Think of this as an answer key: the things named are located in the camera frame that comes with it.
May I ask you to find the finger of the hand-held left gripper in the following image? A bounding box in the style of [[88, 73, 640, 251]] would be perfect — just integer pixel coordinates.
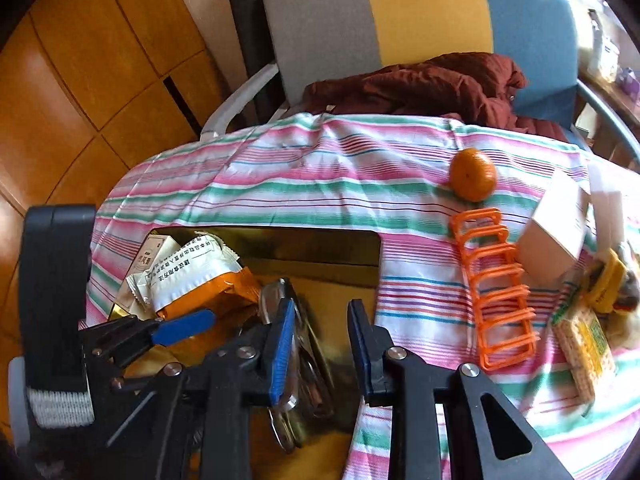
[[79, 309, 217, 367], [90, 362, 203, 480]]

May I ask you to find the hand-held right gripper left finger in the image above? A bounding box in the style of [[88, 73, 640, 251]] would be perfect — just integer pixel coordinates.
[[200, 299, 297, 480]]

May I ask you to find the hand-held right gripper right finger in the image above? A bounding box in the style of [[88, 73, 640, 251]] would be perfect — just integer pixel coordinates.
[[347, 299, 576, 480]]

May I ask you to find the clear packaged metal tool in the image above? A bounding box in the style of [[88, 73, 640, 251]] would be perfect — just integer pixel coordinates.
[[257, 280, 336, 453]]

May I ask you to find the orange foil packet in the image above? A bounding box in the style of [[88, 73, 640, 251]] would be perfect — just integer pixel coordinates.
[[156, 266, 263, 361]]

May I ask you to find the white printed packet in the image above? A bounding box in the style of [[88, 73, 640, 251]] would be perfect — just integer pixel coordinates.
[[145, 234, 243, 313]]

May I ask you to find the small white sachet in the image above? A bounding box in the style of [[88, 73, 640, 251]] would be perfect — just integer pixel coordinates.
[[125, 269, 157, 313]]

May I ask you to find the small beige printed box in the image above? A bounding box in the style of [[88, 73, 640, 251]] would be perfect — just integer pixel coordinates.
[[134, 232, 182, 272]]

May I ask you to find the brown gold-lined tin container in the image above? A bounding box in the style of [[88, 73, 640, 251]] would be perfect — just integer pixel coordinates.
[[107, 225, 383, 480]]

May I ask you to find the beige printed carton box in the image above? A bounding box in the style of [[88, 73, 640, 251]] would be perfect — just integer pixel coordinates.
[[515, 169, 592, 286]]

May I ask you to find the white sponge block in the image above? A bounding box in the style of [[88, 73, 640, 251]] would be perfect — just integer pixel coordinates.
[[587, 160, 626, 256]]

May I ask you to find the orange plastic rack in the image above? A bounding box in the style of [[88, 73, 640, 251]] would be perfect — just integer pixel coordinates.
[[450, 207, 540, 373]]

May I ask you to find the striped tablecloth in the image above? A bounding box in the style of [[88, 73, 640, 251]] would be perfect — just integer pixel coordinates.
[[85, 112, 640, 480]]

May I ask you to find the wooden cabinet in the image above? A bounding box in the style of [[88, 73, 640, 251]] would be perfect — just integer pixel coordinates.
[[0, 0, 226, 221]]

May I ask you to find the tangerine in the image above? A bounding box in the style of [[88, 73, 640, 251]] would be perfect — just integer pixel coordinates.
[[448, 147, 497, 202]]

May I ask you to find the yellow plastic object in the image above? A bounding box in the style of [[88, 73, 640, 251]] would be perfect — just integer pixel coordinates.
[[581, 249, 627, 313]]

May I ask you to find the maroon padded jacket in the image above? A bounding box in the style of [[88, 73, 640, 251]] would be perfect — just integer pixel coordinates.
[[300, 52, 571, 141]]

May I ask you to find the grey yellow blue armchair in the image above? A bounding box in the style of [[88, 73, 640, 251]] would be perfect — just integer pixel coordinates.
[[200, 0, 640, 171]]

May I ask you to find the wooden side desk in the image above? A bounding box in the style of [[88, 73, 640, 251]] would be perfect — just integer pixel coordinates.
[[580, 70, 640, 126]]

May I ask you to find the purple box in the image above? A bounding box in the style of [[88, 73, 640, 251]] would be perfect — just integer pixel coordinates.
[[615, 65, 640, 91]]

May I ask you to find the white carton box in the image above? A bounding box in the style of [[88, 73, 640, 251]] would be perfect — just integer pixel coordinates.
[[587, 10, 621, 81]]

